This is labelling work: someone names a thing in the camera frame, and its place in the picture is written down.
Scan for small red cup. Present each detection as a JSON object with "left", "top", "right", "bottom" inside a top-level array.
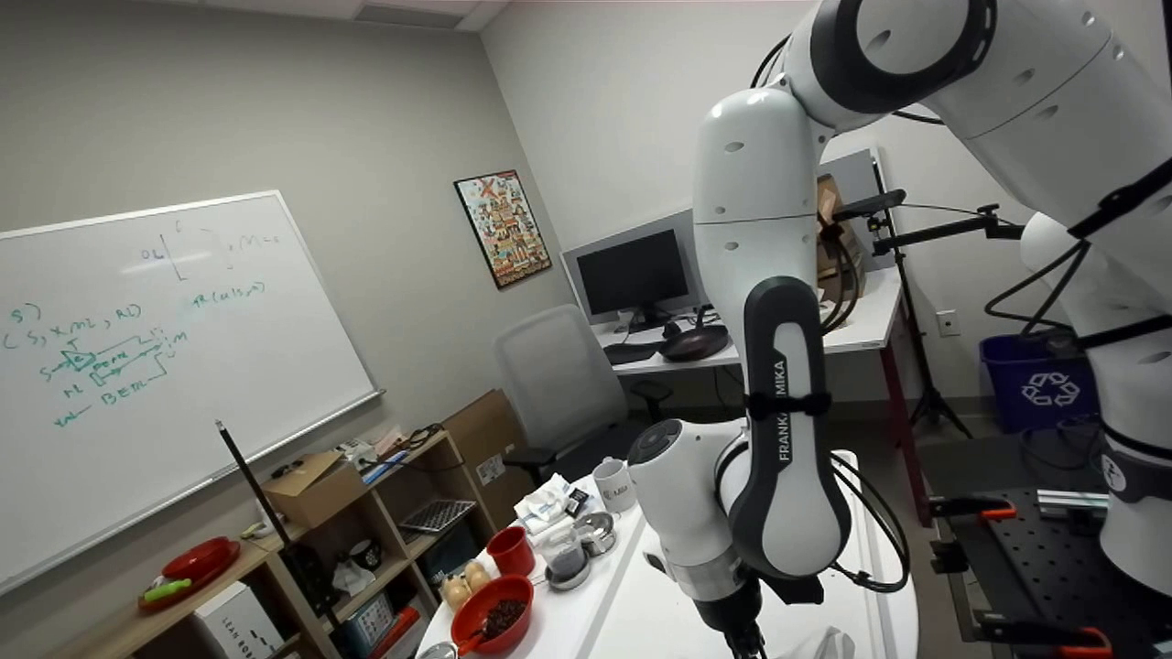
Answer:
[{"left": 484, "top": 523, "right": 543, "bottom": 583}]

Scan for clear plastic food container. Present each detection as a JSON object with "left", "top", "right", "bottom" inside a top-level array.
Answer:
[{"left": 435, "top": 556, "right": 498, "bottom": 614}]

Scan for silver metal tin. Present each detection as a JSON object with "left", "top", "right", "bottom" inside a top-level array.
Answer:
[{"left": 570, "top": 509, "right": 622, "bottom": 561}]

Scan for red bowl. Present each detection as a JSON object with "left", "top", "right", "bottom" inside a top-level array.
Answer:
[{"left": 445, "top": 574, "right": 539, "bottom": 659}]

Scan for black computer monitor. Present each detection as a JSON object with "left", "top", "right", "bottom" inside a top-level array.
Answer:
[{"left": 569, "top": 219, "right": 704, "bottom": 331}]

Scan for blue recycling bin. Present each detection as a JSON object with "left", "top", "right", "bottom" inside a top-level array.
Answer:
[{"left": 978, "top": 327, "right": 1100, "bottom": 440}]

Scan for black workbench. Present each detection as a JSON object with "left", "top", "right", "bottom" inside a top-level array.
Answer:
[{"left": 927, "top": 485, "right": 1172, "bottom": 659}]

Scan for white desk with red legs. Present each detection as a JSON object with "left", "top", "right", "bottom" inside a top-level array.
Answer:
[{"left": 589, "top": 260, "right": 942, "bottom": 530}]

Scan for black camera stand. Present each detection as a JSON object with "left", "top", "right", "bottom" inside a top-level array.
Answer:
[{"left": 866, "top": 161, "right": 1045, "bottom": 437}]

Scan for black headphones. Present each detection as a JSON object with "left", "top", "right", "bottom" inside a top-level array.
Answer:
[{"left": 654, "top": 320, "right": 736, "bottom": 365}]

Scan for white rectangular tray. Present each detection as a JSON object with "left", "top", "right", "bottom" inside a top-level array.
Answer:
[{"left": 575, "top": 449, "right": 908, "bottom": 659}]

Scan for grey office chair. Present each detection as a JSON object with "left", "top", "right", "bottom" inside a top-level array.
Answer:
[{"left": 489, "top": 301, "right": 670, "bottom": 490}]

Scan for round white table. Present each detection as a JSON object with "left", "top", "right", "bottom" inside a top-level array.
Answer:
[{"left": 412, "top": 440, "right": 924, "bottom": 659}]

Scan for wooden shelf unit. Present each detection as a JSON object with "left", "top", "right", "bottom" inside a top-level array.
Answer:
[{"left": 70, "top": 426, "right": 504, "bottom": 659}]

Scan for open brown cardboard box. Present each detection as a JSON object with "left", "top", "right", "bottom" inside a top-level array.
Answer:
[{"left": 260, "top": 448, "right": 371, "bottom": 530}]

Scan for green red toy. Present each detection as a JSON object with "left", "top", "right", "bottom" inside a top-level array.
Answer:
[{"left": 134, "top": 574, "right": 197, "bottom": 618}]

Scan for white ceramic mug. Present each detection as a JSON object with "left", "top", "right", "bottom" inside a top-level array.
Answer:
[{"left": 589, "top": 453, "right": 644, "bottom": 518}]

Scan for dark round tin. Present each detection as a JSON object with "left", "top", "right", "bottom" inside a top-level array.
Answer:
[{"left": 543, "top": 546, "right": 597, "bottom": 598}]

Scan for framed colourful poster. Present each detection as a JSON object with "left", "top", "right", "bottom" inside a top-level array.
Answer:
[{"left": 451, "top": 165, "right": 556, "bottom": 294}]

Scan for orange black clamp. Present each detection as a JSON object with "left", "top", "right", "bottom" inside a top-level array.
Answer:
[
  {"left": 969, "top": 613, "right": 1119, "bottom": 659},
  {"left": 927, "top": 490, "right": 1026, "bottom": 526}
]

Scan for thin black pole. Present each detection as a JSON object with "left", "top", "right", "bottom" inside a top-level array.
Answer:
[{"left": 211, "top": 417, "right": 305, "bottom": 567}]

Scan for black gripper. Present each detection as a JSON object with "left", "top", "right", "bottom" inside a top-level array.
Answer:
[{"left": 706, "top": 591, "right": 774, "bottom": 659}]

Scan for red plate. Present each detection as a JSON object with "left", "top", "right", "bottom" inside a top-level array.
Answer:
[{"left": 158, "top": 534, "right": 246, "bottom": 591}]

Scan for black keyboard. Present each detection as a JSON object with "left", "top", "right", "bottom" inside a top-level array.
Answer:
[{"left": 597, "top": 341, "right": 661, "bottom": 370}]

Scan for silver metal cylinder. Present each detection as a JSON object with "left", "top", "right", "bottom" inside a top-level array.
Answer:
[{"left": 1031, "top": 485, "right": 1112, "bottom": 523}]

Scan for white storage box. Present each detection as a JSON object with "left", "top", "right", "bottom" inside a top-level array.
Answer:
[{"left": 190, "top": 578, "right": 294, "bottom": 659}]

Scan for white paper packets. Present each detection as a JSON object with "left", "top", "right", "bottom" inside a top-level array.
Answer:
[{"left": 510, "top": 473, "right": 603, "bottom": 534}]

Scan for whiteboard with green writing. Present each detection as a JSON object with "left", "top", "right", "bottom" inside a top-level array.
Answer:
[{"left": 0, "top": 186, "right": 384, "bottom": 602}]

